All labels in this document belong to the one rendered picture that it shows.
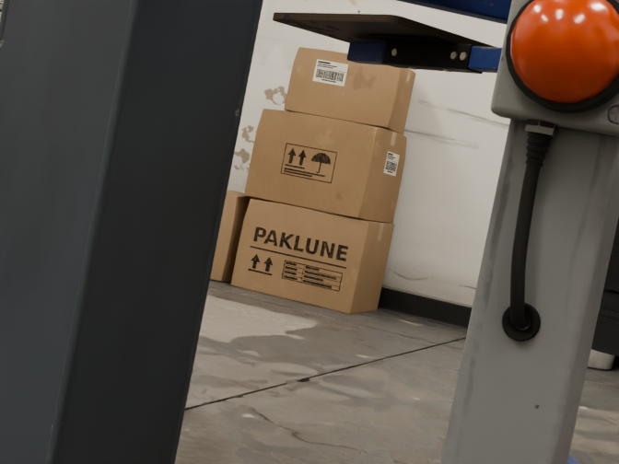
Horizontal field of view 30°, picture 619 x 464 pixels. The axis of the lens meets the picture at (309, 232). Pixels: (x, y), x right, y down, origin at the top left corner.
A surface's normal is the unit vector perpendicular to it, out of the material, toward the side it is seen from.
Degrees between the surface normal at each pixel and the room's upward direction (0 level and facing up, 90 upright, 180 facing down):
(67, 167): 90
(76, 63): 90
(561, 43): 100
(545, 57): 119
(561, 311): 90
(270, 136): 90
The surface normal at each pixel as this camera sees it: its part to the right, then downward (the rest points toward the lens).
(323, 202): -0.44, -0.01
